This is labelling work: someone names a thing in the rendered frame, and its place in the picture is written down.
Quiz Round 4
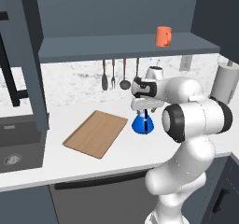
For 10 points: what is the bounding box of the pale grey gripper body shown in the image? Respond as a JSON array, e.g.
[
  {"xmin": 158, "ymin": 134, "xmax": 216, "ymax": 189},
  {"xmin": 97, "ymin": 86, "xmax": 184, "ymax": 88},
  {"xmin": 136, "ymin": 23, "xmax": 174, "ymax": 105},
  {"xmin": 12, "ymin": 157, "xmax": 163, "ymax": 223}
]
[{"xmin": 130, "ymin": 96, "xmax": 165, "ymax": 111}]

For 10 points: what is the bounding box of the blue kettle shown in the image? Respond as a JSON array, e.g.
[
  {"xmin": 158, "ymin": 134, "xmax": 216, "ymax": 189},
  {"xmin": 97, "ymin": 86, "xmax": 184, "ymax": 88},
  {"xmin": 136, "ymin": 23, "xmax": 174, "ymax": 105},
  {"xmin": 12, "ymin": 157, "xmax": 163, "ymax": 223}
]
[{"xmin": 131, "ymin": 108, "xmax": 155, "ymax": 135}]

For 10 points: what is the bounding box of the wooden tray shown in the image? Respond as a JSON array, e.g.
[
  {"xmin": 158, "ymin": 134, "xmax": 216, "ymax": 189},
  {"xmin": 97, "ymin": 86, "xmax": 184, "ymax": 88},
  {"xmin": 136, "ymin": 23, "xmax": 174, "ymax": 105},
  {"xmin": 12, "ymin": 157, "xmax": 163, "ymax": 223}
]
[{"xmin": 62, "ymin": 109, "xmax": 129, "ymax": 160}]

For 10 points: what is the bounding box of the orange mug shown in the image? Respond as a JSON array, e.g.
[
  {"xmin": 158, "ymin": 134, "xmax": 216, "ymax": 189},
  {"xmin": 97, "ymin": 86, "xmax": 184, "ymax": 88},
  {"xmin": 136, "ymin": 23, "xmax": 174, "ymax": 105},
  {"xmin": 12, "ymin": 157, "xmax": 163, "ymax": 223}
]
[{"xmin": 155, "ymin": 25, "xmax": 174, "ymax": 48}]

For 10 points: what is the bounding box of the dark grey base cabinet door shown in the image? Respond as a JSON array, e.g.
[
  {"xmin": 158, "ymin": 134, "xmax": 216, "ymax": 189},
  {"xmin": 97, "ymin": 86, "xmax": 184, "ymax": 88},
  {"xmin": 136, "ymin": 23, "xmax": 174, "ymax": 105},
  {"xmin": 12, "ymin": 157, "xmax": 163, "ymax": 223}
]
[{"xmin": 182, "ymin": 154, "xmax": 239, "ymax": 224}]

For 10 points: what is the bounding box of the wide dark grey cabinet door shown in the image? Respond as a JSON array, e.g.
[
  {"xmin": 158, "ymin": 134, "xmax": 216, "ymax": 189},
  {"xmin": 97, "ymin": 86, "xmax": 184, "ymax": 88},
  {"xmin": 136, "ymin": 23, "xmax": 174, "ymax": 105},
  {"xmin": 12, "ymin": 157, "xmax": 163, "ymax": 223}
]
[{"xmin": 190, "ymin": 0, "xmax": 239, "ymax": 65}]

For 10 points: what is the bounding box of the tall dark grey cabinet door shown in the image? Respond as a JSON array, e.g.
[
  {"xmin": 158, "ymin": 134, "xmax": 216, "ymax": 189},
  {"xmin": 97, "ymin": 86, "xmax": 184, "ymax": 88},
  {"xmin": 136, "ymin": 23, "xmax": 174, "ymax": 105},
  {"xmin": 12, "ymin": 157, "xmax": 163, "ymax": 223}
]
[{"xmin": 18, "ymin": 0, "xmax": 50, "ymax": 133}]

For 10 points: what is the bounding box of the dark grey base cabinet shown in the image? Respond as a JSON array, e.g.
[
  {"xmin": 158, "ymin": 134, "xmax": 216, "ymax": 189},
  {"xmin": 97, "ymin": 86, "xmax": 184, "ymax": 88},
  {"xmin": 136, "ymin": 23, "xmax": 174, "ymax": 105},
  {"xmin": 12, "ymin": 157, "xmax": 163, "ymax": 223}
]
[{"xmin": 0, "ymin": 185, "xmax": 59, "ymax": 224}]

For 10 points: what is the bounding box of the hanging ladle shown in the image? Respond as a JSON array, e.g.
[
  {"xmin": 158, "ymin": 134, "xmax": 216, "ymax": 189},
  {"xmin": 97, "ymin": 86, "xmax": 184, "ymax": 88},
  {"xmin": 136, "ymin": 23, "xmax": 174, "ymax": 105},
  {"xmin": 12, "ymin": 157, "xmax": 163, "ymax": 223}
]
[{"xmin": 119, "ymin": 58, "xmax": 132, "ymax": 91}]

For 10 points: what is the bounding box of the hanging fork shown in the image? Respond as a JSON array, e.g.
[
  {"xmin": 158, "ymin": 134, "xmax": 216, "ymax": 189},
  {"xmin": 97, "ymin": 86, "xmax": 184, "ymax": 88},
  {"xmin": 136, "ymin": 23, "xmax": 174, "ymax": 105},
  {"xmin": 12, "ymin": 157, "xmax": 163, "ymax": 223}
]
[{"xmin": 110, "ymin": 59, "xmax": 118, "ymax": 90}]

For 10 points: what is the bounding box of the hanging spatula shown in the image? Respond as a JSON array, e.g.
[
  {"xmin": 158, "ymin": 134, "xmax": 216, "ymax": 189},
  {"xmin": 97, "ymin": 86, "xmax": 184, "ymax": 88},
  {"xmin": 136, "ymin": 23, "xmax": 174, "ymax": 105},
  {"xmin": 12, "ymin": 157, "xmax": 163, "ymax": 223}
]
[{"xmin": 101, "ymin": 59, "xmax": 109, "ymax": 91}]

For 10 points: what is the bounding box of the white paper towel roll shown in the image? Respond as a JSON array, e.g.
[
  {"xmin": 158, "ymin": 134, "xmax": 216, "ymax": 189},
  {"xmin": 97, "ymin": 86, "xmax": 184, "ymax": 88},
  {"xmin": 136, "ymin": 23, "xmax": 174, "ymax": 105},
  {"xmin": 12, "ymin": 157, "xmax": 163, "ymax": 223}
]
[{"xmin": 209, "ymin": 59, "xmax": 239, "ymax": 105}]

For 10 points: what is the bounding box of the grey dishwasher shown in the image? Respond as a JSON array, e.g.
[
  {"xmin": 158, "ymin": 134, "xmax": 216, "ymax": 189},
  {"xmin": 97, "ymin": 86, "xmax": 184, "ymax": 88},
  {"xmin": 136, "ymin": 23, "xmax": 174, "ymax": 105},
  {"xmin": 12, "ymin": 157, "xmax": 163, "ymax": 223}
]
[{"xmin": 49, "ymin": 169, "xmax": 163, "ymax": 224}]

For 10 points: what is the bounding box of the dark grey sink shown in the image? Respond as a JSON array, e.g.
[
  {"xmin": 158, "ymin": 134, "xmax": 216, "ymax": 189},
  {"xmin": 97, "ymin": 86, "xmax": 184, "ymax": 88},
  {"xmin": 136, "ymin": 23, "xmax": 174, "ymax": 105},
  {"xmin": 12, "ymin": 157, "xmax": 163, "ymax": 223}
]
[{"xmin": 0, "ymin": 114, "xmax": 48, "ymax": 175}]

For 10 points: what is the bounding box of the black tap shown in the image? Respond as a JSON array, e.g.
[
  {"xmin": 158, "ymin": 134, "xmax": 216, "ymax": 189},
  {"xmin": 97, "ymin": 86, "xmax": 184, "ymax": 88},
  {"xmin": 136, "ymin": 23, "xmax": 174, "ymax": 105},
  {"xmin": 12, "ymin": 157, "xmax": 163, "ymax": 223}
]
[{"xmin": 0, "ymin": 11, "xmax": 31, "ymax": 107}]

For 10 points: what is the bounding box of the hanging utensil with wooden handle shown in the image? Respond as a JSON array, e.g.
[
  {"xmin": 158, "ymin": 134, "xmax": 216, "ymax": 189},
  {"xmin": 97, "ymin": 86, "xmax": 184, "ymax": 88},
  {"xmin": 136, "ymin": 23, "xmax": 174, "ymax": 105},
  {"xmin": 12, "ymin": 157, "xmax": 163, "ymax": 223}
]
[{"xmin": 134, "ymin": 58, "xmax": 141, "ymax": 80}]

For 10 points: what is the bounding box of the white wall outlet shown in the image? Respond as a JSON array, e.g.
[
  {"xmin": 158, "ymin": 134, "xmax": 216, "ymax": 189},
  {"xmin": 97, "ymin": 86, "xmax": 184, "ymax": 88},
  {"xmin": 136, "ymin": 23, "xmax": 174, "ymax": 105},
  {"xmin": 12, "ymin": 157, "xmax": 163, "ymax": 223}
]
[{"xmin": 179, "ymin": 54, "xmax": 193, "ymax": 73}]

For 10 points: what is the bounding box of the black dishwasher handle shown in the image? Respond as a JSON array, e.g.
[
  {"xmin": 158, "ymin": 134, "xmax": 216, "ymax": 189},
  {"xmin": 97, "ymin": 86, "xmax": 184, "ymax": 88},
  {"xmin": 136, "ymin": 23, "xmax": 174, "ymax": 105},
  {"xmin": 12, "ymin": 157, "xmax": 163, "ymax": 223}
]
[{"xmin": 53, "ymin": 170, "xmax": 151, "ymax": 190}]

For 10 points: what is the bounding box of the black cabinet door handle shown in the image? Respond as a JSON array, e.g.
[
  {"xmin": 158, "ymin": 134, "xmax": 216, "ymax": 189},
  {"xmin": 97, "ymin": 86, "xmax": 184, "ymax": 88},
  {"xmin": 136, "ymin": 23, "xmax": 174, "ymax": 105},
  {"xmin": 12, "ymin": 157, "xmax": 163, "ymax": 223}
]
[{"xmin": 212, "ymin": 187, "xmax": 231, "ymax": 215}]

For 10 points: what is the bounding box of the dark grey neighbouring wall cabinet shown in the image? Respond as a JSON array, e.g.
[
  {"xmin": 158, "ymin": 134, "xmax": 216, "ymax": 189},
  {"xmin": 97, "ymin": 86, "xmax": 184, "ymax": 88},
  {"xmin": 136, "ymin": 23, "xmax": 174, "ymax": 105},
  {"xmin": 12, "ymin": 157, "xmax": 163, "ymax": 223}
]
[{"xmin": 0, "ymin": 0, "xmax": 23, "ymax": 69}]

